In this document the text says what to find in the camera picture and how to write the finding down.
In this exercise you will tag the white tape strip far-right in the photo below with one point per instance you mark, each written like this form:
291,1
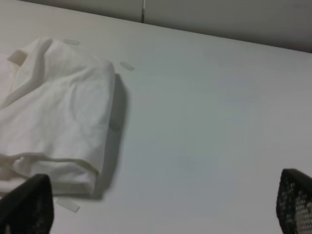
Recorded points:
127,66

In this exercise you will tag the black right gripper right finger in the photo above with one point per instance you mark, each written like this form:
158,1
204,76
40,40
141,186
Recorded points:
294,202

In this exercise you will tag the white short sleeve t-shirt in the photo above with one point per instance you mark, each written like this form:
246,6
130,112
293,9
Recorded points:
55,107

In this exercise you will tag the white tape strip near-right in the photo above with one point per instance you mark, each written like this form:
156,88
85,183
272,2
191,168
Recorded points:
68,204

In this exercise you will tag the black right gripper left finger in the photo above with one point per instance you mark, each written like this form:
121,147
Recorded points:
29,208

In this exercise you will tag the white tape strip far-centre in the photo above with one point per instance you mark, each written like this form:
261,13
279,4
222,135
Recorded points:
72,42

